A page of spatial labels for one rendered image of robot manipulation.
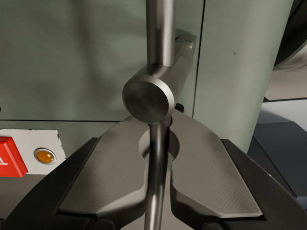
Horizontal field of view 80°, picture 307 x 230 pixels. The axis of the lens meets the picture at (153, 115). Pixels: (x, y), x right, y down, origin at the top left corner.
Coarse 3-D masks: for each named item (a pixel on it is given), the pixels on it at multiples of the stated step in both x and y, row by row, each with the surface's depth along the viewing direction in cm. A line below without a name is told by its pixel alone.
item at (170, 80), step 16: (176, 48) 10; (192, 48) 14; (176, 64) 9; (192, 64) 12; (128, 80) 7; (144, 80) 7; (160, 80) 7; (176, 80) 8; (128, 96) 7; (144, 96) 7; (160, 96) 7; (176, 96) 7; (144, 112) 7; (160, 112) 7
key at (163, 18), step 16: (160, 0) 7; (176, 0) 7; (160, 16) 7; (160, 32) 7; (160, 48) 7; (160, 64) 8; (160, 128) 10; (160, 144) 10; (160, 160) 11; (160, 176) 11; (160, 192) 12; (160, 208) 12; (144, 224) 13; (160, 224) 13
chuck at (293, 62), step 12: (300, 12) 21; (288, 24) 24; (300, 24) 21; (288, 36) 23; (300, 36) 21; (288, 48) 23; (300, 48) 22; (276, 60) 26; (288, 60) 24; (300, 60) 24
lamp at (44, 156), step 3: (39, 153) 24; (42, 153) 24; (45, 153) 24; (48, 153) 24; (39, 156) 24; (42, 156) 24; (45, 156) 24; (48, 156) 24; (51, 156) 24; (39, 159) 24; (42, 159) 24; (45, 159) 24; (48, 159) 24; (51, 159) 24; (45, 162) 24; (48, 162) 24
